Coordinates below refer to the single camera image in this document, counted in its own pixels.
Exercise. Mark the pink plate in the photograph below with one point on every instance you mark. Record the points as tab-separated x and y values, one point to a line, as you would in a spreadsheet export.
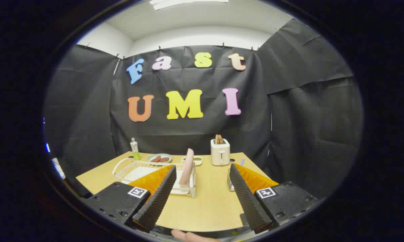
187	166

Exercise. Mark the pale green plate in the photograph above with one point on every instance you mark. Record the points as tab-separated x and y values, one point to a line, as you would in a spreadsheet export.
160	155

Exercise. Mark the brown toast slice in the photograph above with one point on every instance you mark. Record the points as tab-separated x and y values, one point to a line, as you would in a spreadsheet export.
218	139

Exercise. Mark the black backdrop cloth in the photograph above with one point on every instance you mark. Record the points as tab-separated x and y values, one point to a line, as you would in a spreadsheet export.
188	134

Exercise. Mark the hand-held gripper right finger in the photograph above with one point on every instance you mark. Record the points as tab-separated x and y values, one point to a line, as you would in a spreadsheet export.
247	198

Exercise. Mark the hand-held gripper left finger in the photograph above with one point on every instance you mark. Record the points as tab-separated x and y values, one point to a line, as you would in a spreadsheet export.
156	198

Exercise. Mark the clear bottle with green liquid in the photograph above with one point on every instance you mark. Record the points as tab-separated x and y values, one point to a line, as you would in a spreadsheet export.
134	149

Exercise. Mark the cream toaster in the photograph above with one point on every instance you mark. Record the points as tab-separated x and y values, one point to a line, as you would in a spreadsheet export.
220	154

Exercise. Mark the brown sausage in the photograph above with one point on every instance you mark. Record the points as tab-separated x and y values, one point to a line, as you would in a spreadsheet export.
164	159
155	159

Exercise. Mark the small white sauce dish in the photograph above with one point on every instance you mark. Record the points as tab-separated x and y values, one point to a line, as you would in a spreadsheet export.
198	162

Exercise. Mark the ceiling light panel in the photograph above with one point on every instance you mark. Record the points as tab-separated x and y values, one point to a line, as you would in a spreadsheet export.
188	3

